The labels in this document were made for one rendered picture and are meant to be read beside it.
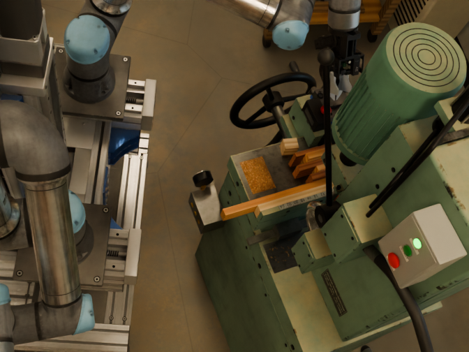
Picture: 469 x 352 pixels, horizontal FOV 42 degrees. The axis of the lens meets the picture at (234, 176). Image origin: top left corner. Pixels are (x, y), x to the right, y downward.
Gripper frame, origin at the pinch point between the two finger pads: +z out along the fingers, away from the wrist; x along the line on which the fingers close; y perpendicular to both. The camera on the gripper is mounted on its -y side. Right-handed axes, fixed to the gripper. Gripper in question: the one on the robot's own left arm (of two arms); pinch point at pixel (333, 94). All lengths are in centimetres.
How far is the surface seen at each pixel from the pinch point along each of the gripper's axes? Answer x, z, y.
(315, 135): -3.7, 13.2, -2.3
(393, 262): -21, 1, 58
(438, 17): 117, 38, -100
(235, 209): -32.6, 21.2, 8.8
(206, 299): -29, 104, -37
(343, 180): -6.9, 13.5, 18.6
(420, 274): -19, -1, 64
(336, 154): -6.1, 9.2, 12.9
